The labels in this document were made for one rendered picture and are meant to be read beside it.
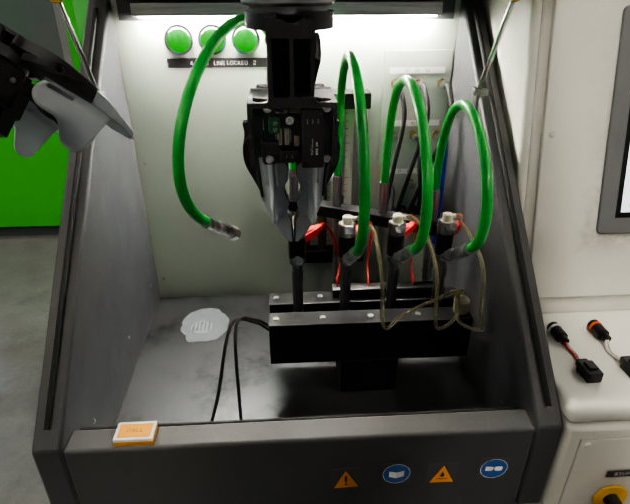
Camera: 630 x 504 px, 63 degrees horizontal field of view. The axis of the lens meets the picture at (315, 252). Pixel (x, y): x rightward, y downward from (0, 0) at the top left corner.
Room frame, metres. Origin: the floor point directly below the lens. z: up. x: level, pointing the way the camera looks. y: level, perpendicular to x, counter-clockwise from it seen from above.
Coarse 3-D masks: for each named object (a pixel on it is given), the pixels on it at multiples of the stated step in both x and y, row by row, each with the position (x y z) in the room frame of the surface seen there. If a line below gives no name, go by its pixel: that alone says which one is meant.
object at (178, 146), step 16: (240, 16) 0.74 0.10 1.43; (224, 32) 0.69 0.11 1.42; (208, 48) 0.66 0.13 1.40; (192, 80) 0.62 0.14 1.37; (192, 96) 0.61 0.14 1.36; (176, 128) 0.58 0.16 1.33; (176, 144) 0.57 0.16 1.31; (176, 160) 0.57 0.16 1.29; (176, 176) 0.57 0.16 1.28; (176, 192) 0.57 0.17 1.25; (192, 208) 0.58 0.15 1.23; (208, 224) 0.61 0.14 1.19
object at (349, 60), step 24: (360, 72) 0.69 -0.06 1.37; (360, 96) 0.65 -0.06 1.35; (360, 120) 0.62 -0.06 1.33; (360, 144) 0.60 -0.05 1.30; (336, 168) 0.89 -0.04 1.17; (360, 168) 0.59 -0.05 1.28; (336, 192) 0.89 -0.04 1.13; (360, 192) 0.58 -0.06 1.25; (360, 216) 0.57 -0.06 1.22; (360, 240) 0.58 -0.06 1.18
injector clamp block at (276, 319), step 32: (448, 288) 0.79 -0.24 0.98; (288, 320) 0.69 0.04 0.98; (320, 320) 0.69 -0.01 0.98; (352, 320) 0.69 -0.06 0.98; (416, 320) 0.69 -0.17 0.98; (448, 320) 0.69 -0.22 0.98; (288, 352) 0.68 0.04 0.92; (320, 352) 0.68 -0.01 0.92; (352, 352) 0.68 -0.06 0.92; (384, 352) 0.69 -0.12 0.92; (416, 352) 0.69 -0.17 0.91; (448, 352) 0.70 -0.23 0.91; (352, 384) 0.69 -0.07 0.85; (384, 384) 0.69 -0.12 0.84
